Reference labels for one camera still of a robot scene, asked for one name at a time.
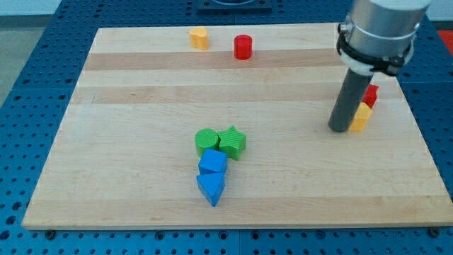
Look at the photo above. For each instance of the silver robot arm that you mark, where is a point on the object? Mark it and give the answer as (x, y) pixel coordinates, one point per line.
(378, 35)

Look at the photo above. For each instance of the yellow heart block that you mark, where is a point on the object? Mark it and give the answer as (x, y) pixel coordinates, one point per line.
(199, 38)

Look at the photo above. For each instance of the green star block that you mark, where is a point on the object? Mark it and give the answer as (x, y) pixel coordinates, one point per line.
(232, 142)

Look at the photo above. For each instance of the green cylinder block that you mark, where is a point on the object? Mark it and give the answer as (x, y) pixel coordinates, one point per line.
(206, 139)

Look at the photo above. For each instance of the blue cube block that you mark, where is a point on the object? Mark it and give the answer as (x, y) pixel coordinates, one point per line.
(212, 161)

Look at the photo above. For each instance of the blue triangle block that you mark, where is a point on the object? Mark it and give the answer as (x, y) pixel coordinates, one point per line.
(211, 186)

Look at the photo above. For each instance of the red cylinder block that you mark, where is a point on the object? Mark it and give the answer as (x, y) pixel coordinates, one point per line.
(243, 47)

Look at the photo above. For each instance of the wooden board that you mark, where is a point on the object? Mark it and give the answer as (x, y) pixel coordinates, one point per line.
(161, 135)

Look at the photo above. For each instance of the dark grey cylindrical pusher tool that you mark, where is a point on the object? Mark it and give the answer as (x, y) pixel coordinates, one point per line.
(349, 98)

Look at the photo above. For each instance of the yellow hexagon block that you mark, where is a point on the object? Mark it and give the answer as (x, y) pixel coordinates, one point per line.
(361, 118)

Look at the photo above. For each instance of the red star block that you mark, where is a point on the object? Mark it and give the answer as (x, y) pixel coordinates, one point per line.
(371, 95)

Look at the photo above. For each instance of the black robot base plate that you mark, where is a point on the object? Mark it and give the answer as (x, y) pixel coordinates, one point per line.
(208, 6)

